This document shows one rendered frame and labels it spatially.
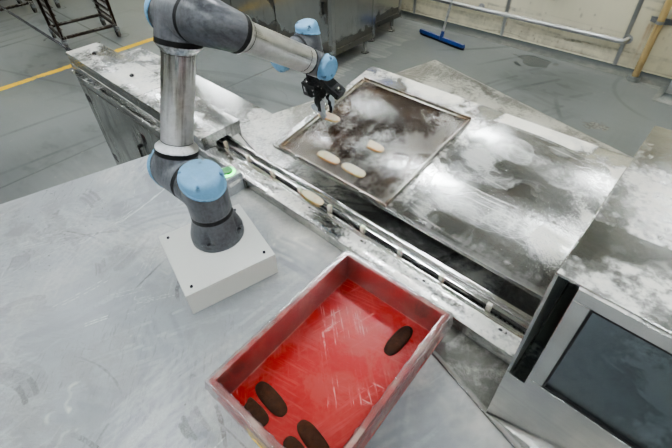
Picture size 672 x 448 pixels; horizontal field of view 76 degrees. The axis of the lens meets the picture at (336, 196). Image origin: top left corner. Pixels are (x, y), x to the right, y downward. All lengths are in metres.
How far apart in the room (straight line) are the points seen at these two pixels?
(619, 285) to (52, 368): 1.20
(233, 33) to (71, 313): 0.86
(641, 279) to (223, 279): 0.90
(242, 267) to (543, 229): 0.84
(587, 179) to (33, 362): 1.59
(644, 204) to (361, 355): 0.67
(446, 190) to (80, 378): 1.11
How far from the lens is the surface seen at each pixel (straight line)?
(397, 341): 1.12
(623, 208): 0.86
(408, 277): 1.20
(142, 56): 2.79
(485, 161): 1.49
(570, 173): 1.51
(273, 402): 1.06
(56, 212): 1.74
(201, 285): 1.19
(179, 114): 1.19
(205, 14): 1.05
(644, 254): 0.79
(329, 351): 1.11
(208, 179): 1.14
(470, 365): 1.14
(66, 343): 1.34
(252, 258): 1.21
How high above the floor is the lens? 1.80
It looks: 41 degrees down
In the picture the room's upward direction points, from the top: 2 degrees counter-clockwise
